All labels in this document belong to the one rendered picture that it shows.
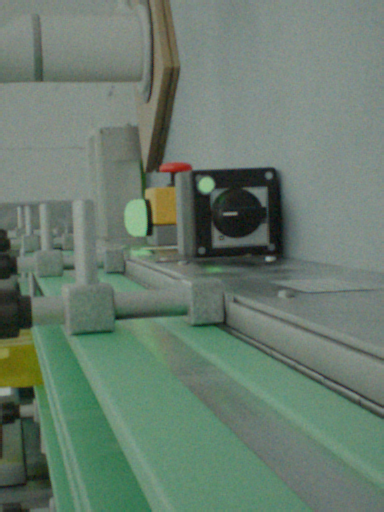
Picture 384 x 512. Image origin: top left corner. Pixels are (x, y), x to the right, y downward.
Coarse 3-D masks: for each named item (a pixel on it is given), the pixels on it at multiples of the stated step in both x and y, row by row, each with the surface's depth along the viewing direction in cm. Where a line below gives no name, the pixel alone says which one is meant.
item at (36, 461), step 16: (32, 400) 191; (32, 432) 165; (32, 448) 154; (32, 464) 144; (32, 480) 136; (48, 480) 131; (0, 496) 126; (16, 496) 127; (32, 496) 127; (48, 496) 127
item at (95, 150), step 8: (96, 128) 165; (88, 136) 175; (96, 136) 163; (88, 144) 179; (96, 144) 163; (88, 152) 179; (96, 152) 163; (88, 160) 179; (96, 160) 163; (88, 168) 179; (96, 168) 179; (88, 176) 179; (96, 176) 179; (104, 176) 164; (88, 184) 180; (96, 184) 179; (104, 184) 164; (96, 192) 179; (104, 192) 164; (96, 200) 179; (104, 200) 164; (96, 208) 180; (104, 208) 164; (96, 216) 180; (104, 216) 164; (96, 224) 180; (104, 224) 164; (96, 232) 180; (104, 232) 164
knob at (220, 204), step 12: (228, 192) 86; (240, 192) 86; (216, 204) 87; (228, 204) 86; (240, 204) 86; (252, 204) 86; (216, 216) 86; (228, 216) 84; (240, 216) 85; (252, 216) 85; (264, 216) 85; (216, 228) 87; (228, 228) 86; (240, 228) 86; (252, 228) 86
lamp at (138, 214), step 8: (136, 200) 118; (144, 200) 118; (128, 208) 117; (136, 208) 117; (144, 208) 117; (128, 216) 117; (136, 216) 116; (144, 216) 117; (128, 224) 117; (136, 224) 117; (144, 224) 117; (128, 232) 119; (136, 232) 117; (144, 232) 118
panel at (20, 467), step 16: (0, 400) 172; (16, 400) 170; (0, 416) 162; (0, 432) 156; (16, 432) 146; (0, 448) 145; (16, 448) 137; (0, 464) 129; (16, 464) 129; (0, 480) 129; (16, 480) 129
